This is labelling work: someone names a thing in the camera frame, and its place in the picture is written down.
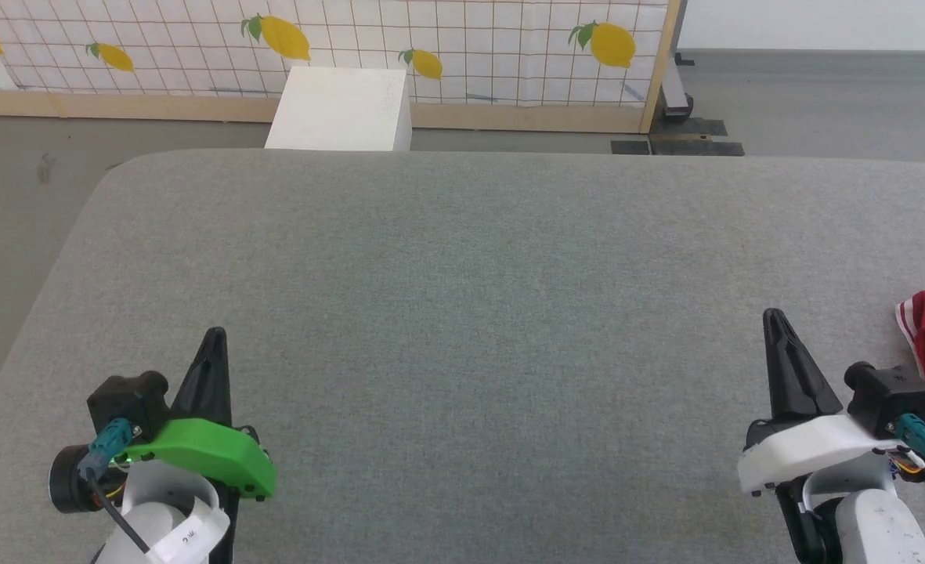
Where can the small black floor mat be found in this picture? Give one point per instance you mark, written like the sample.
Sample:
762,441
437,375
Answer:
630,146

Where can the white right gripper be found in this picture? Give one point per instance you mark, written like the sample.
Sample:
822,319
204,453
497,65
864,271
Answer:
807,450

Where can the white box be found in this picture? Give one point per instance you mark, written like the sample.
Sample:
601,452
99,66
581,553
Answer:
341,110

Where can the white label tape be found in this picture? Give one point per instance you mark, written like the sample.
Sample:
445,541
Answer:
192,533

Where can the grey stand foot with caster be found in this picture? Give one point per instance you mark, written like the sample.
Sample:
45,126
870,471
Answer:
677,86

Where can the large black floor mat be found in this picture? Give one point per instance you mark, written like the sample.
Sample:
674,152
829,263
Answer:
697,146

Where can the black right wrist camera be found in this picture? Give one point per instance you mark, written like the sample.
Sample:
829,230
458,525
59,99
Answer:
893,392

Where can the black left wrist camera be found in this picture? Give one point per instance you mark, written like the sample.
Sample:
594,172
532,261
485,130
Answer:
129,399

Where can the lemon print partition panel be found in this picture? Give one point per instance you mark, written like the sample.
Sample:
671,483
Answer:
431,31

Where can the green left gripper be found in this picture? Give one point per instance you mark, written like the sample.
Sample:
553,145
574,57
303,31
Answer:
211,450

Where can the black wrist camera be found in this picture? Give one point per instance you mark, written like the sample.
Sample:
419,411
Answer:
129,399
893,392

